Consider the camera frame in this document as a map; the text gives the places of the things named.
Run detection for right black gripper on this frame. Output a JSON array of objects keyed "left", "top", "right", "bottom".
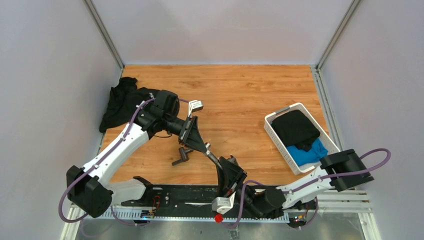
[{"left": 215, "top": 156, "right": 263, "bottom": 220}]

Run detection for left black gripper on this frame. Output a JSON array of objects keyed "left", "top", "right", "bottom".
[{"left": 163, "top": 113, "right": 208, "bottom": 155}]

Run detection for grey faucet with lever handle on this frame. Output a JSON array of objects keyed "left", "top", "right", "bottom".
[{"left": 205, "top": 151, "right": 239, "bottom": 170}]

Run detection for grey tee pipe fitting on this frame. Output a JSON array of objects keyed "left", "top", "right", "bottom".
[{"left": 204, "top": 142, "right": 212, "bottom": 156}]

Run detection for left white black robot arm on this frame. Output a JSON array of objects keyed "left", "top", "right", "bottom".
[{"left": 59, "top": 90, "right": 207, "bottom": 218}]

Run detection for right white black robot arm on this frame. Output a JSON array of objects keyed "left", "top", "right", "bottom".
[{"left": 212, "top": 149, "right": 391, "bottom": 228}]

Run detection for black cloth in basket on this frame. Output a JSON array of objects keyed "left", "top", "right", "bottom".
[{"left": 271, "top": 110, "right": 321, "bottom": 151}]

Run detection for black cloth with white print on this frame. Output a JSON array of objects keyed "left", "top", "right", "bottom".
[{"left": 98, "top": 77, "right": 160, "bottom": 134}]

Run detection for blue cloth in basket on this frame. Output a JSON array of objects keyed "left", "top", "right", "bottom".
[{"left": 286, "top": 138, "right": 329, "bottom": 166}]

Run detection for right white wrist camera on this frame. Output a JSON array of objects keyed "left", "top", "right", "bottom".
[{"left": 211, "top": 192, "right": 236, "bottom": 215}]

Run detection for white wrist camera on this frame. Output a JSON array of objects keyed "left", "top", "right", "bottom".
[
  {"left": 211, "top": 192, "right": 236, "bottom": 215},
  {"left": 187, "top": 100, "right": 204, "bottom": 118}
]

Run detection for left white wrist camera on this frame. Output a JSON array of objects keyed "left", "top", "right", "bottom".
[{"left": 187, "top": 100, "right": 204, "bottom": 118}]

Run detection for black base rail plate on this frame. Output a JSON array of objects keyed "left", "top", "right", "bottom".
[{"left": 99, "top": 184, "right": 321, "bottom": 223}]

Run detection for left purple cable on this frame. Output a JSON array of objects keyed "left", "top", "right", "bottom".
[{"left": 58, "top": 96, "right": 190, "bottom": 224}]

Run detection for purple cable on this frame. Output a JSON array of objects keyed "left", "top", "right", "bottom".
[
  {"left": 213, "top": 148, "right": 392, "bottom": 230},
  {"left": 58, "top": 96, "right": 190, "bottom": 224}
]

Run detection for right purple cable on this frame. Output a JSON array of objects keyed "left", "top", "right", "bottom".
[{"left": 213, "top": 148, "right": 392, "bottom": 230}]

